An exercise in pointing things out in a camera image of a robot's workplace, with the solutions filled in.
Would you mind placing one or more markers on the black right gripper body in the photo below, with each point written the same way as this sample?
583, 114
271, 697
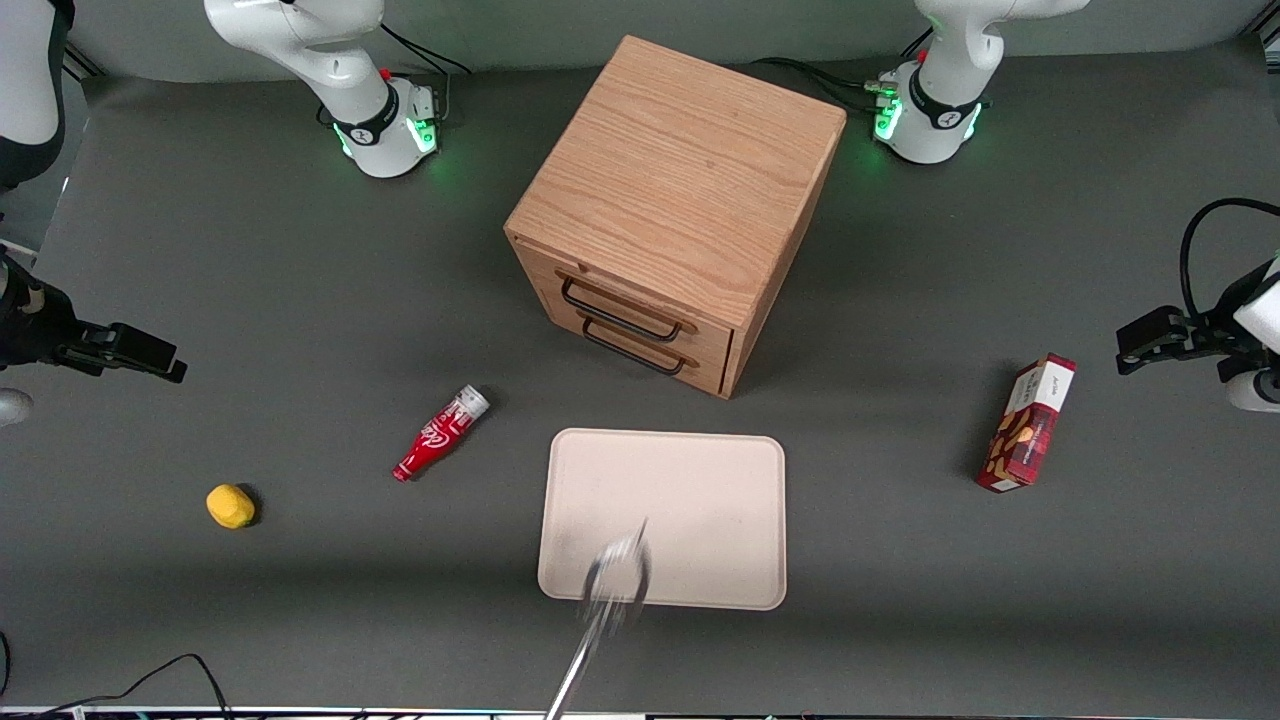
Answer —
32, 330

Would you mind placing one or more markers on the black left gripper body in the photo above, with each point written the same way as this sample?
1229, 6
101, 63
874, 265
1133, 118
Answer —
1206, 335

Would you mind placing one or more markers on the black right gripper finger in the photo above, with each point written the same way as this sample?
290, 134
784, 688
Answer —
135, 343
120, 366

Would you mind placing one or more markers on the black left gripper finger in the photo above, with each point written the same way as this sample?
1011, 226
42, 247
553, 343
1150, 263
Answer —
1160, 328
1160, 355

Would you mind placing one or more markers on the wooden drawer with rounded edge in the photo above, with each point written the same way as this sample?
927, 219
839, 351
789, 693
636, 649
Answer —
625, 308

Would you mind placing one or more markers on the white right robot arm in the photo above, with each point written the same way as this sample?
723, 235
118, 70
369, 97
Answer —
340, 60

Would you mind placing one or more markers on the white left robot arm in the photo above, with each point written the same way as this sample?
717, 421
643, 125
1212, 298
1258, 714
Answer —
960, 90

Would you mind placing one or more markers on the plain wooden drawer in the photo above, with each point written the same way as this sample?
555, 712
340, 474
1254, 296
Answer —
712, 373

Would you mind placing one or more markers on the oak wooden drawer cabinet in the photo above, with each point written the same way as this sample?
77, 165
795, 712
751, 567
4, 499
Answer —
680, 170

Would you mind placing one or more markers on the red cookie box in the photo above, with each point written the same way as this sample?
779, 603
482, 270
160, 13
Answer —
1025, 430

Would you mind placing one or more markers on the yellow lemon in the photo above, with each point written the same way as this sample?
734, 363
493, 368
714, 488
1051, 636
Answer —
230, 506

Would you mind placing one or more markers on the red cola bottle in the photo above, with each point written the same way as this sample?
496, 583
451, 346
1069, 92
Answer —
435, 441

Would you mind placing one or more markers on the beige plastic tray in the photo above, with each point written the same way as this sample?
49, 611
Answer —
690, 500

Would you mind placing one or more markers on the blurry metal rod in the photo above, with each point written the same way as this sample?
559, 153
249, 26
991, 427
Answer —
590, 640

